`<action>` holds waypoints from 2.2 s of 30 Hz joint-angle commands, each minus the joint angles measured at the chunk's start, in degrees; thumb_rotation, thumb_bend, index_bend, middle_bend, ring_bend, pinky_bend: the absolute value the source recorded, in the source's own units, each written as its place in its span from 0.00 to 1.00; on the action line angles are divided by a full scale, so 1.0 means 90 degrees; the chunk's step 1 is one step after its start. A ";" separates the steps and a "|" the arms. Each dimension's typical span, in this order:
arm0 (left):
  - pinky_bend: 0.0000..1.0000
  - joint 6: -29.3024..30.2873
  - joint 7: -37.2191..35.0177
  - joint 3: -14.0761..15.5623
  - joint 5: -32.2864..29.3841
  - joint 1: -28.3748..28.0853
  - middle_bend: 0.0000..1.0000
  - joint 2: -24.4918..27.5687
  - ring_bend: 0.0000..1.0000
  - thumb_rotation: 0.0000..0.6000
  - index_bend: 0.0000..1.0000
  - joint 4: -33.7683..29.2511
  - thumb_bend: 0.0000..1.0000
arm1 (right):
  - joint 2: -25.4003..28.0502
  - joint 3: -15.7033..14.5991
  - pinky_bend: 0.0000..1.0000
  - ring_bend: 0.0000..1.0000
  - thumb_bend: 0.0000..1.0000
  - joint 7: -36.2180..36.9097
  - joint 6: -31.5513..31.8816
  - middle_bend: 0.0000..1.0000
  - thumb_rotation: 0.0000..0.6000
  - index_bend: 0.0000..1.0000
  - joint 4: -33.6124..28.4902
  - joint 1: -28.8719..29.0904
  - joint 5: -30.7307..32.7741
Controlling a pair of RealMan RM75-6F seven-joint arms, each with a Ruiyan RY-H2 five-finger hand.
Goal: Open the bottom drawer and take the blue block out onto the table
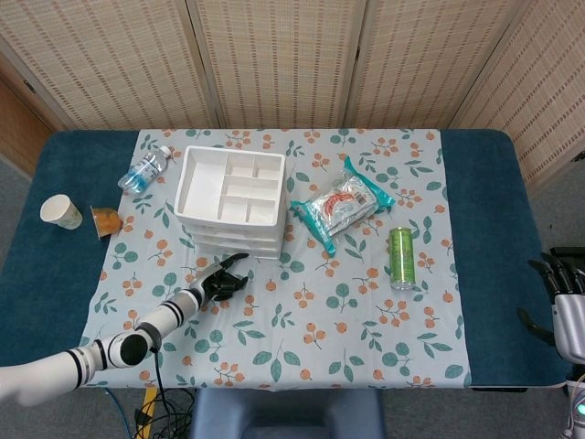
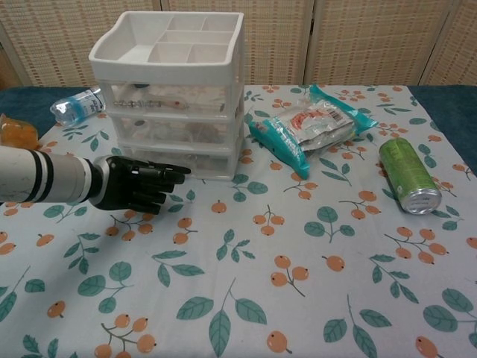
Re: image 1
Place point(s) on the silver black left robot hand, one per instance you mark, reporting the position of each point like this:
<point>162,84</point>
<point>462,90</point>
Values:
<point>219,285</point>

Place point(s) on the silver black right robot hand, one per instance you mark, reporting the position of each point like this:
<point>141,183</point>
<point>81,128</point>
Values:
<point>571,320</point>

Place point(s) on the clear plastic drawer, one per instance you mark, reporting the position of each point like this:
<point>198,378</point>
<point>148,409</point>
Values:
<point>228,231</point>
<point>260,254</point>
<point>237,242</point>

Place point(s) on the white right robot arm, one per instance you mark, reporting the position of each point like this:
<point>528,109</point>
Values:
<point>577,402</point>

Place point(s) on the blue robot base seat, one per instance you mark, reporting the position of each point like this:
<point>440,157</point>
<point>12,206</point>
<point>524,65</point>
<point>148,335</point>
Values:
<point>283,411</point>

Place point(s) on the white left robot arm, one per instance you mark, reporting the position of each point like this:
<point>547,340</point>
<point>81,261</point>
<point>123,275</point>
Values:
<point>164,315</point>

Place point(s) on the white drawer organizer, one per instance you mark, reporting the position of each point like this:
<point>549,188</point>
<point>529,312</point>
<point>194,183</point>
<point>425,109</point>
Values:
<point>201,183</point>

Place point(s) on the black box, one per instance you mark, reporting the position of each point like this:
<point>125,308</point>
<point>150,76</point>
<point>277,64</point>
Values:
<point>569,253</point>

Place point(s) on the floral fruit print tablecloth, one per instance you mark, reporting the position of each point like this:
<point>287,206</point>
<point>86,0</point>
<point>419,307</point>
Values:
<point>320,329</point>

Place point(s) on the dark teal table cover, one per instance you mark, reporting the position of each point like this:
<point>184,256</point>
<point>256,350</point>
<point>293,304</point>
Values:
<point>493,228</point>

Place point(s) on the orange jelly cup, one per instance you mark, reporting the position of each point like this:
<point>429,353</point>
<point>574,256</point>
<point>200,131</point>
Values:
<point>107,219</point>

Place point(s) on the clear plastic water bottle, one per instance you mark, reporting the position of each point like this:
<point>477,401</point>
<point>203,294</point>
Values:
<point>141,173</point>

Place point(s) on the teal clear snack bag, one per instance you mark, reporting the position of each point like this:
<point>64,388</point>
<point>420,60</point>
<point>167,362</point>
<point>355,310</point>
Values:
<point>340,206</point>

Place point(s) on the white paper cup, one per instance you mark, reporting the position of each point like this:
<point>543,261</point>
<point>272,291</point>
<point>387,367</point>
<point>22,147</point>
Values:
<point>59,212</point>

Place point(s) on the green drink can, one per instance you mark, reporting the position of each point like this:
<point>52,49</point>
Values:
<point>402,258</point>

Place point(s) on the woven bamboo folding screen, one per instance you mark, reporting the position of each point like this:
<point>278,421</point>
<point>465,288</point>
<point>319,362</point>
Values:
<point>283,59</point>

